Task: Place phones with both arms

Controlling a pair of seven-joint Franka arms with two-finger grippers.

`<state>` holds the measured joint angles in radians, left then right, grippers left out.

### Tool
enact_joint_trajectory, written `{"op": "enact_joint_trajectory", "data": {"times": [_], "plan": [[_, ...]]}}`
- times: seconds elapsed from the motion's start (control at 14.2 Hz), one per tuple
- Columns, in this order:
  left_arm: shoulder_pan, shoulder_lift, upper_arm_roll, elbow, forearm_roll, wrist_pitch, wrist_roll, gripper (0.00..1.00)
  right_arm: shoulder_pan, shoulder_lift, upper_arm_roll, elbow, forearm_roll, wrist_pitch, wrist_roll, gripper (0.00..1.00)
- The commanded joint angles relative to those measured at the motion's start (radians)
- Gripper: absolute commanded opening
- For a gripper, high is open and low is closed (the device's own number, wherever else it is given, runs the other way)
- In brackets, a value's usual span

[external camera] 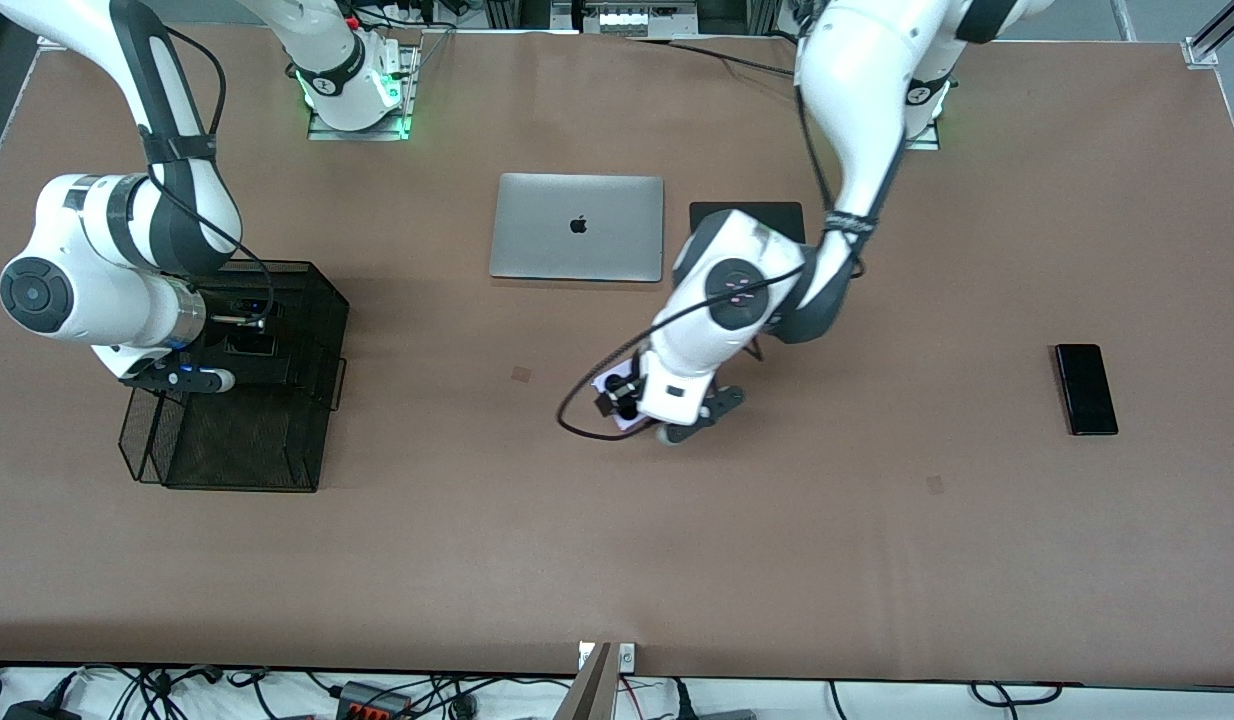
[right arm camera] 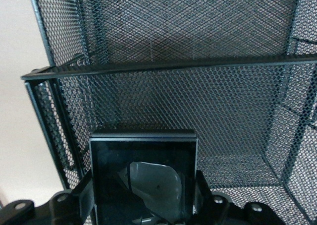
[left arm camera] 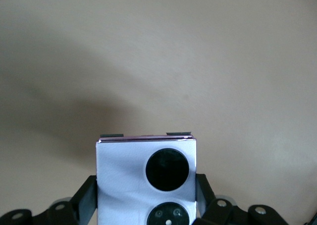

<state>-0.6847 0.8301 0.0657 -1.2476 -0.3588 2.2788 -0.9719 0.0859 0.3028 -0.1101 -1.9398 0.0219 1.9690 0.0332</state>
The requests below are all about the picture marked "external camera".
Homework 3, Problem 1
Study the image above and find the lavender flip phone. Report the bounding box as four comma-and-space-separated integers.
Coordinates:
590, 370, 650, 434

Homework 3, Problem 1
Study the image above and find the grey slanted post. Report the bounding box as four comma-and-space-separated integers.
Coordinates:
552, 642, 618, 720

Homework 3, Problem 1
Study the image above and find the small metal table bracket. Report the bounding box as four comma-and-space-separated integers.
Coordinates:
577, 642, 636, 673

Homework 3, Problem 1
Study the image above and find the silver closed laptop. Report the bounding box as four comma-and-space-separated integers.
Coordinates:
489, 173, 666, 284

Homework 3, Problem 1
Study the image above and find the power strip with orange switches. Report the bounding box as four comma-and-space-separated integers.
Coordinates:
335, 681, 414, 720

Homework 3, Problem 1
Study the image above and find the black flip phone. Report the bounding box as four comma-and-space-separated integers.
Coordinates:
225, 305, 289, 361

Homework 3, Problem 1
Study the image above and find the black slab smartphone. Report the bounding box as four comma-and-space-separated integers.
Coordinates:
1055, 343, 1119, 437

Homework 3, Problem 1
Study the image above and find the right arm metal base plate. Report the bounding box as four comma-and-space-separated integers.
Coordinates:
307, 42, 420, 142

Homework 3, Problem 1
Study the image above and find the thin black table cable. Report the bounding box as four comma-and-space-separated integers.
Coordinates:
625, 36, 800, 77

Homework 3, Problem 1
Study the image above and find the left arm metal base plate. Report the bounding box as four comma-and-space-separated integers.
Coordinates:
902, 100, 942, 151

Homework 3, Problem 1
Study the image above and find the black cable loop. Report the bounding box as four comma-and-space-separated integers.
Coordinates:
967, 681, 1066, 708

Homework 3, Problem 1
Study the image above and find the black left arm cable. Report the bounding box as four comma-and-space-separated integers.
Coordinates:
557, 20, 878, 441

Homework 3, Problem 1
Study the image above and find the black wire mesh two-tier tray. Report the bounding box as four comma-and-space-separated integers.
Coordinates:
117, 258, 350, 493

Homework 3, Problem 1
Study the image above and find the white terminal block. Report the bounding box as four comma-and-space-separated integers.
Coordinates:
597, 8, 681, 34

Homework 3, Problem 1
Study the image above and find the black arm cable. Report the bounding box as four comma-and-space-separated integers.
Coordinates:
557, 20, 878, 441
142, 25, 276, 326

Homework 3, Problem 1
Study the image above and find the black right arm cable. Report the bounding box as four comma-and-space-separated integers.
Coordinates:
142, 25, 276, 326

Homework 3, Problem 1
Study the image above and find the aluminium frame profile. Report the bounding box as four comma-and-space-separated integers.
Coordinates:
1190, 0, 1234, 59

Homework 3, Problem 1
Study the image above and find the black mouse pad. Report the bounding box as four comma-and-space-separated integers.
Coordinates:
689, 201, 807, 246

